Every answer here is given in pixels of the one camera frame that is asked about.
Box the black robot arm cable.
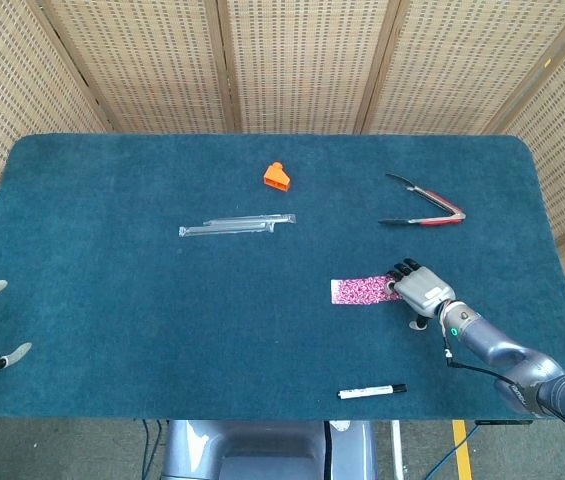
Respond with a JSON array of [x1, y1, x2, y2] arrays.
[[442, 327, 565, 444]]

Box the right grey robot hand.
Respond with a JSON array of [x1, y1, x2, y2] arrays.
[[384, 258, 457, 332]]

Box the blue-grey robot torso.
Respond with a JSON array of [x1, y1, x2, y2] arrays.
[[161, 419, 378, 480]]

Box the yellow floor tape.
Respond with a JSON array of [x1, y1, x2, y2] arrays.
[[451, 419, 474, 480]]

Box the white metal post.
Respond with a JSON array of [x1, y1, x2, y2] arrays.
[[390, 419, 404, 480]]

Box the red-handled metal tongs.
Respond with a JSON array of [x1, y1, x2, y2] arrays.
[[378, 173, 467, 228]]

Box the blue floor cable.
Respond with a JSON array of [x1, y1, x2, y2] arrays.
[[140, 418, 164, 480], [431, 424, 481, 480]]

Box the clear wrapped plastic straw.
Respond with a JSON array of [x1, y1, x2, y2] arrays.
[[178, 223, 276, 239], [203, 212, 297, 226]]

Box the white black marker pen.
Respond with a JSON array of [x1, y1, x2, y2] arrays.
[[337, 383, 407, 401]]

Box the orange plastic block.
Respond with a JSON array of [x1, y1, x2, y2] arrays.
[[262, 161, 292, 192]]

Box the blue plush table cover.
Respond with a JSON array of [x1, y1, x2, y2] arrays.
[[0, 133, 565, 421]]

